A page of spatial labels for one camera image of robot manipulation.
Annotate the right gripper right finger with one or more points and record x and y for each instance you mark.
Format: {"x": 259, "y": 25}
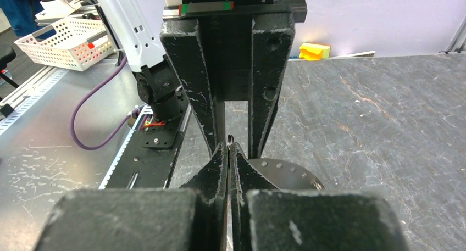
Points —
{"x": 267, "y": 218}

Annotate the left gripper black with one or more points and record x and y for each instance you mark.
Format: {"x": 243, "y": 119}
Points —
{"x": 232, "y": 50}

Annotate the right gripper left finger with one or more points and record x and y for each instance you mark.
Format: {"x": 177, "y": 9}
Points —
{"x": 191, "y": 217}

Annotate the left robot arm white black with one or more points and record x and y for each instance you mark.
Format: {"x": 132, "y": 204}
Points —
{"x": 137, "y": 25}

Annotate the yellow orange block at left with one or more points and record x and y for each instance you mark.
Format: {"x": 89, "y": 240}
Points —
{"x": 314, "y": 52}

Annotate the white perforated plastic basket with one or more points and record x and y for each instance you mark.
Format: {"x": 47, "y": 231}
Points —
{"x": 69, "y": 43}

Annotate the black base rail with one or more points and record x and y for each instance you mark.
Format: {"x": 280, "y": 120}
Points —
{"x": 150, "y": 157}

